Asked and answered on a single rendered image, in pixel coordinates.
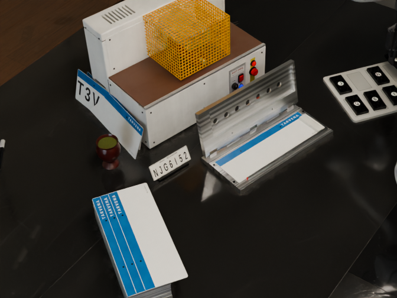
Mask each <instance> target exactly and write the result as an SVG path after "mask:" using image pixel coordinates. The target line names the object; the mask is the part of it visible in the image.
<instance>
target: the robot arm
mask: <svg viewBox="0 0 397 298"><path fill-rule="evenodd" d="M352 1H355V2H376V1H382V0H352ZM395 9H396V13H395V22H394V24H393V26H391V27H390V26H388V27H387V31H388V33H387V37H386V44H385V48H386V49H387V50H388V51H389V53H388V56H389V58H388V62H389V63H390V64H391V65H392V66H393V65H394V62H395V57H396V51H397V50H396V49H395V48H396V46H397V0H396V2H395ZM394 32H395V33H394ZM395 180H396V183H397V162H396V166H395Z"/></svg>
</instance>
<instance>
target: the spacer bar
mask: <svg viewBox="0 0 397 298"><path fill-rule="evenodd" d="M299 120H300V121H302V122H303V123H305V124H306V125H308V126H309V127H310V128H312V129H313V130H315V131H316V132H319V131H321V130H322V129H324V128H325V127H324V126H322V125H321V124H320V123H318V122H317V121H316V120H314V119H312V118H311V117H310V116H308V115H307V114H304V115H302V116H300V118H299Z"/></svg>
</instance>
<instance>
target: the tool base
mask: <svg viewBox="0 0 397 298"><path fill-rule="evenodd" d="M296 104H297V103H295V104H294V103H292V104H290V105H288V108H287V109H285V110H284V111H282V112H280V113H279V116H278V117H276V118H275V119H273V120H271V121H269V122H268V123H266V121H265V122H264V123H262V124H260V125H258V126H256V125H255V126H253V127H252V128H250V131H249V132H247V133H245V134H243V135H242V136H240V140H238V141H236V142H234V143H233V144H231V145H230V146H228V147H226V145H225V146H224V147H222V148H220V149H218V150H216V149H215V150H213V151H211V152H210V155H209V156H207V157H205V156H203V157H202V158H201V161H202V162H203V163H204V164H205V165H206V166H207V167H208V168H210V169H211V170H212V171H213V172H215V173H216V174H217V175H218V176H219V177H220V178H221V179H223V180H224V181H225V182H226V183H227V184H228V185H229V186H231V187H232V188H233V189H235V191H237V192H238V193H239V194H240V195H241V194H242V193H244V192H245V191H247V190H249V189H250V188H251V187H253V186H255V185H256V184H258V183H259V182H261V181H263V180H264V179H266V178H267V177H269V176H270V175H272V174H274V173H275V172H276V171H278V170H280V169H281V168H283V167H284V166H286V165H287V164H289V163H290V162H292V161H294V160H295V159H296V158H298V157H300V156H301V155H303V154H304V153H306V152H307V151H309V150H311V149H312V148H314V147H315V146H317V145H319V144H320V143H321V142H323V141H325V140H326V139H328V138H329V137H331V136H332V135H333V130H332V129H329V128H328V130H327V131H325V132H323V133H322V134H320V135H319V136H317V137H315V138H314V139H313V140H311V141H309V142H308V143H306V144H304V145H303V146H302V147H300V148H298V149H297V150H295V151H294V152H292V153H291V154H289V155H287V156H286V157H284V158H283V159H281V160H279V161H278V162H276V163H275V164H273V165H271V166H270V167H268V168H267V169H265V170H264V171H262V172H260V173H259V174H257V175H256V176H254V177H253V178H251V179H250V180H247V179H245V180H244V181H242V182H240V183H238V182H237V181H236V180H235V179H234V178H232V177H231V176H230V175H228V174H227V173H226V172H225V171H224V170H223V169H221V168H220V167H219V166H218V165H217V164H216V163H215V161H217V160H218V159H220V158H222V157H224V156H225V155H227V154H229V153H230V152H232V151H233V150H235V149H237V148H238V147H240V146H241V145H244V144H245V143H247V142H248V141H250V140H251V139H253V138H255V137H257V136H258V135H260V134H261V133H263V132H265V131H266V130H268V129H270V128H271V127H273V126H274V125H276V124H278V123H280V122H281V121H283V120H285V119H286V118H288V117H289V116H291V115H293V114H294V113H296V112H299V113H301V114H302V115H304V114H306V112H305V111H304V112H302V111H303V110H302V108H300V107H298V106H296ZM213 164H215V166H213ZM233 181H235V183H233Z"/></svg>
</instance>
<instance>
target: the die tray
mask: <svg viewBox="0 0 397 298"><path fill-rule="evenodd" d="M375 66H379V67H380V69H381V70H382V71H383V72H384V74H385V75H386V76H387V77H388V79H389V80H390V83H387V84H384V85H377V84H376V82H375V81H374V80H373V79H372V77H371V76H370V74H368V72H367V71H366V70H367V68H370V67H375ZM338 75H342V77H343V78H344V79H345V81H346V82H347V83H348V85H349V86H350V87H351V89H352V92H351V93H347V94H344V95H340V94H339V93H338V91H337V90H336V88H335V87H334V86H333V84H332V83H331V82H330V80H329V78H330V77H333V76H338ZM323 82H324V83H325V84H326V86H327V87H328V88H329V90H330V91H331V93H332V94H333V95H334V97H335V98H336V99H337V101H338V102H339V104H340V105H341V106H342V108H343V109H344V110H345V112H346V113H347V114H348V116H349V117H350V119H351V120H352V121H353V122H355V123H357V122H361V121H365V120H368V119H372V118H377V117H379V116H384V115H387V114H392V113H395V112H397V105H395V106H393V104H392V103H391V101H390V100H389V99H388V97H387V96H386V95H385V93H384V92H383V90H382V88H383V87H386V86H391V85H395V86H396V88H397V69H396V68H395V67H394V66H392V65H391V64H390V63H389V62H388V61H386V62H383V63H379V64H374V65H371V66H366V67H362V68H359V69H354V70H350V71H347V72H343V73H338V74H334V75H331V76H326V77H324V78H323ZM371 90H376V91H377V93H378V94H379V96H380V97H381V98H382V100H383V101H384V103H385V105H386V109H380V110H377V111H374V110H373V109H372V107H371V106H370V104H369V103H368V101H367V100H366V98H365V96H364V95H363V92H367V91H371ZM352 95H358V96H359V98H360V99H361V100H362V102H363V103H364V104H365V105H366V107H367V108H368V110H369V113H366V114H362V115H358V116H356V114H355V113H354V112H353V110H352V109H351V107H350V106H349V104H348V103H347V102H346V100H345V97H347V96H352Z"/></svg>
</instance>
